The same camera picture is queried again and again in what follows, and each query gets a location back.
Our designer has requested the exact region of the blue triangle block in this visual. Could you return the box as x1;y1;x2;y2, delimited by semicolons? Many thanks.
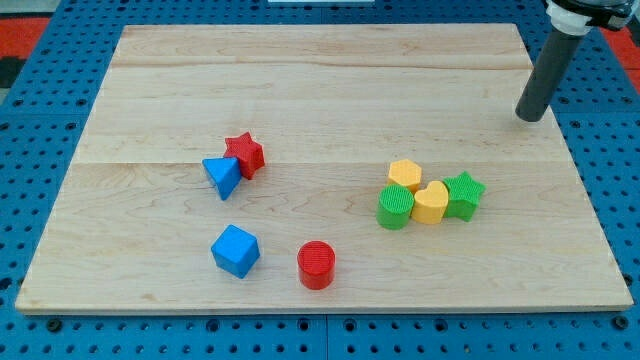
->
202;157;242;201

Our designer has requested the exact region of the yellow heart block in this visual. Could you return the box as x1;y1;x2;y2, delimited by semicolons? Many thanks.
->
411;180;449;225

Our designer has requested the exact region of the green cylinder block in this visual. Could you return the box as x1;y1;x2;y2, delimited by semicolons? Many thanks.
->
376;184;414;230

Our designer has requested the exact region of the red star block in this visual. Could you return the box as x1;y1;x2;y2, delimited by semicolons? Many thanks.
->
224;132;265;180

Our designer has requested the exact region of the yellow hexagon block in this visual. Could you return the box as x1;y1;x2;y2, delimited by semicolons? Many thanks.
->
387;159;422;194

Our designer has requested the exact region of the wooden board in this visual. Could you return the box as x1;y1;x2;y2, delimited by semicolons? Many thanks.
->
15;24;633;315

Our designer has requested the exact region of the green star block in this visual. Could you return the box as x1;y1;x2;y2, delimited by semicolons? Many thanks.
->
443;171;486;222

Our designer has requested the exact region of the blue cube block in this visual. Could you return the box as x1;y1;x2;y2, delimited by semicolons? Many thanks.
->
211;224;261;279

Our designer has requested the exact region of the red cylinder block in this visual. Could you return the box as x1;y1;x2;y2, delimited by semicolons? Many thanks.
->
297;240;336;290

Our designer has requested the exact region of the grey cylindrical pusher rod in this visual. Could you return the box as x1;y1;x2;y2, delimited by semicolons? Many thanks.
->
515;28;584;122

